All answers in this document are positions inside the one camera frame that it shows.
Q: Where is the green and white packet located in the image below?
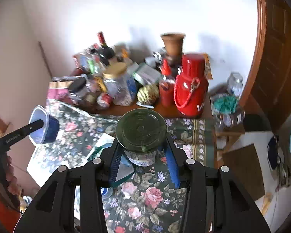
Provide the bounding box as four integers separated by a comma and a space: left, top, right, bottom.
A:
133, 63, 162, 86

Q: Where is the gold-lid clear plastic jar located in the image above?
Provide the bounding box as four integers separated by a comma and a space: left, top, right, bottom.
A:
102, 63, 137, 106

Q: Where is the terracotta flower pot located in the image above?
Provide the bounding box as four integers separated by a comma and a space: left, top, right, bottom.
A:
160, 33, 186, 62

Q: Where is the black-lid clear plastic jar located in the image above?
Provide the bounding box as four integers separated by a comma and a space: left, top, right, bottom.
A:
68, 78, 93, 106

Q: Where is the clear plastic container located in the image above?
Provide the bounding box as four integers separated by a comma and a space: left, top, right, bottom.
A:
215, 107, 246, 130

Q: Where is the brown cardboard sheet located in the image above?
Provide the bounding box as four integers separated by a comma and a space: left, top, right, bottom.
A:
222, 144, 266, 201

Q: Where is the blue plastic cup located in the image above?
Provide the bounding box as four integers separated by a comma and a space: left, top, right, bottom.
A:
29, 105, 60, 145

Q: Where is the red sauce squeeze bottle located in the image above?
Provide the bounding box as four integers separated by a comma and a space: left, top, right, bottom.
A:
159, 59, 176, 107

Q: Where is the dark shoe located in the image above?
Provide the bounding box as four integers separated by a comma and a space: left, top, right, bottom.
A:
267, 136, 283, 170

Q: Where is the brown wooden door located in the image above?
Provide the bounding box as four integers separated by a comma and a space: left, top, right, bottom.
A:
239, 0, 291, 134

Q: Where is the red-edged snack bag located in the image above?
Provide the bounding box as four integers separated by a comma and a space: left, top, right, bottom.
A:
73, 51, 97, 74

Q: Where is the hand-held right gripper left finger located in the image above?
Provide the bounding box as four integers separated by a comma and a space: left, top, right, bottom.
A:
13, 136, 124, 233

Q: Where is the person's left hand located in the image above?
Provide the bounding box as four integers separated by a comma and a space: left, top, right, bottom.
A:
5, 154, 19, 196

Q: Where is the floral tablecloth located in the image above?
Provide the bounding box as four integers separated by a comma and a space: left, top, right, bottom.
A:
27, 99, 216, 233

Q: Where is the teal cloth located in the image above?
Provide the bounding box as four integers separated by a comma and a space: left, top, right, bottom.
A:
213, 95, 238, 113

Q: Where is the red thermos jug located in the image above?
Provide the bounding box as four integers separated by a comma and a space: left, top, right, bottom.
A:
174, 53, 209, 119

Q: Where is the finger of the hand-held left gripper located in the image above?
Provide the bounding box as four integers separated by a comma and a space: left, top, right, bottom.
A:
0, 119, 44, 149

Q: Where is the red drink can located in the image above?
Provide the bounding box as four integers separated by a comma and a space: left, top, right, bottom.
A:
96, 93, 113, 110

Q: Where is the green-lid glass jar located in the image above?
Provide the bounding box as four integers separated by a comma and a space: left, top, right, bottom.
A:
115, 109, 168, 167

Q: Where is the dark wine bottle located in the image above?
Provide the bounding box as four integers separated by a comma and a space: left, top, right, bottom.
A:
97, 31, 115, 61

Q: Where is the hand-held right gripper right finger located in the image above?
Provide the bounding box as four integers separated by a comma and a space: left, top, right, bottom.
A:
162, 136, 272, 233

